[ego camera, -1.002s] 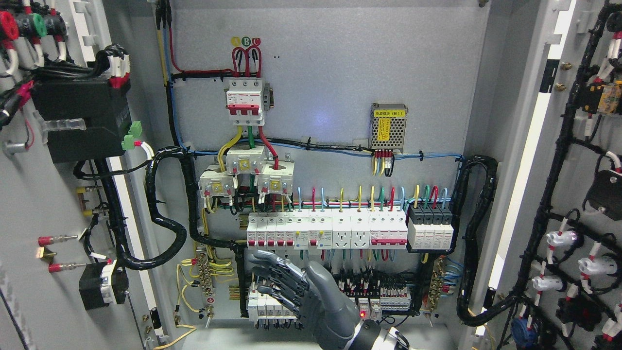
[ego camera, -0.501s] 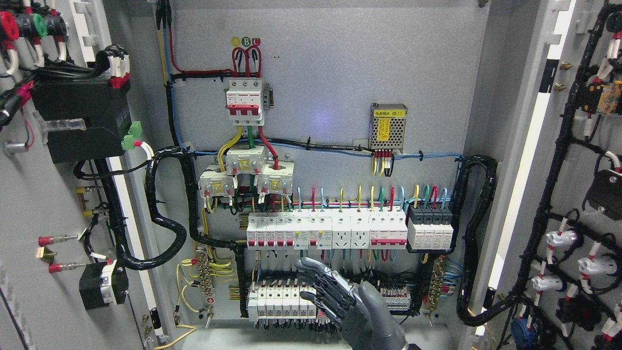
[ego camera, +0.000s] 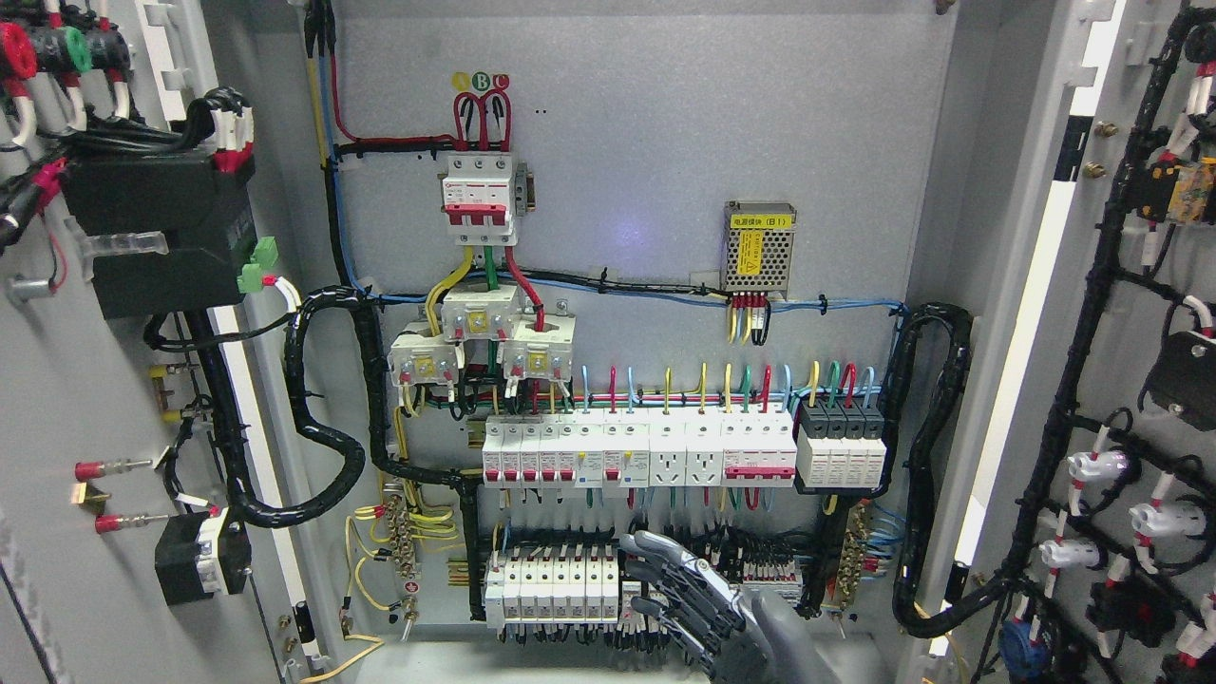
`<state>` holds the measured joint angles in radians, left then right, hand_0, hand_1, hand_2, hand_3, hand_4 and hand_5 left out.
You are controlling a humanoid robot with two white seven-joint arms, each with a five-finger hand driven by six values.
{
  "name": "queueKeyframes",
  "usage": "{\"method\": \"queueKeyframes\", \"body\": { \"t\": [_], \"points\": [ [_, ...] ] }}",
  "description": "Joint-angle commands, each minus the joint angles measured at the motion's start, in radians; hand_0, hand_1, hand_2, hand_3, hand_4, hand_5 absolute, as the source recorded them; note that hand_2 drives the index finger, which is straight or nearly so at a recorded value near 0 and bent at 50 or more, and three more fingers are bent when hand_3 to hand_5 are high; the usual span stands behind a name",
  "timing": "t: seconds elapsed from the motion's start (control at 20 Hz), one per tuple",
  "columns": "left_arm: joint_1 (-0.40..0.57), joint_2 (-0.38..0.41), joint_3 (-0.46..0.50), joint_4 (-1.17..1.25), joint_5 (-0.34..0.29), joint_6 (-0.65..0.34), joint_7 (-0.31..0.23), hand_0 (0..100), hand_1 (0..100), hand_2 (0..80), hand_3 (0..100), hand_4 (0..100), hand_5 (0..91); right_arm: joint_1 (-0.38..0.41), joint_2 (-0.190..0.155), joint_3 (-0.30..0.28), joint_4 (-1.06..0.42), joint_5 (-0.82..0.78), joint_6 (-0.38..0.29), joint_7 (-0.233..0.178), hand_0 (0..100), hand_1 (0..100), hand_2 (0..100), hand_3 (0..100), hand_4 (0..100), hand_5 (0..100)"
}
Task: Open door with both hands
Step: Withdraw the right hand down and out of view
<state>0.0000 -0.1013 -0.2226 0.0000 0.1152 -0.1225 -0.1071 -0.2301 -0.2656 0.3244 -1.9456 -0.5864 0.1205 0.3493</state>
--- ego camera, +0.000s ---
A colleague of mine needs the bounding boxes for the black digital power meter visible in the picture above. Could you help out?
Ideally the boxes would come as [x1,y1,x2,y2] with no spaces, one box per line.
[64,151,257,319]

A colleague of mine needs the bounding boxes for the white lower breaker row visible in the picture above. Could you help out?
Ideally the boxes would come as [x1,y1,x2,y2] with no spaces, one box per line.
[484,549,623,630]

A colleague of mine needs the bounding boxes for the black left cable conduit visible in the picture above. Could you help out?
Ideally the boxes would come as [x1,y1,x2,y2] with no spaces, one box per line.
[227,285,485,623]

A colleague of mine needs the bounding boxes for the white current transformers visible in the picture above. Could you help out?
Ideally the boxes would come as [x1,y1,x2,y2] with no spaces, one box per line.
[389,284,575,398]

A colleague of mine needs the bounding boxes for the white socket breaker row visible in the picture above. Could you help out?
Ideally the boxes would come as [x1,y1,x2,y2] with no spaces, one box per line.
[482,407,796,495]

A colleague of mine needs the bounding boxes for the red white main breaker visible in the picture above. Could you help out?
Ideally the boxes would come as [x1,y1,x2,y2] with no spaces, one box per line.
[440,152,535,247]

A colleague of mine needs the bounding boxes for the grey cabinet door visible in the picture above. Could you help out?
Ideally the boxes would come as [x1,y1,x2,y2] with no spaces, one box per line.
[2,1,333,683]
[894,1,1214,683]

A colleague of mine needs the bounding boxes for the black right cable conduit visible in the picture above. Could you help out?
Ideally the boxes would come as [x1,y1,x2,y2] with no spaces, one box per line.
[891,303,976,639]

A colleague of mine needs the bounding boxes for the black surge protector modules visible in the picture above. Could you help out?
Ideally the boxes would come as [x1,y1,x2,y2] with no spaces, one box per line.
[795,399,890,498]

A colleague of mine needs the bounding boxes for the black cable conduit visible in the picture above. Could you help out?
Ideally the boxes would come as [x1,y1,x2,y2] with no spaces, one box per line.
[891,303,976,639]
[227,285,485,623]

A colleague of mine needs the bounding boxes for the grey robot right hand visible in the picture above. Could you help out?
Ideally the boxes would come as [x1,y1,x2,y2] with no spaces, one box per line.
[619,531,840,683]

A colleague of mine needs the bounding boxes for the perforated metal power supply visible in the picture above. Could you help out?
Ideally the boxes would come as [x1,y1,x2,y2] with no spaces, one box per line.
[720,200,796,295]

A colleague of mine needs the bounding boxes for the lower relay terminal row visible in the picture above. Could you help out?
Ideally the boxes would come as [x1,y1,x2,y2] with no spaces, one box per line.
[619,525,803,644]

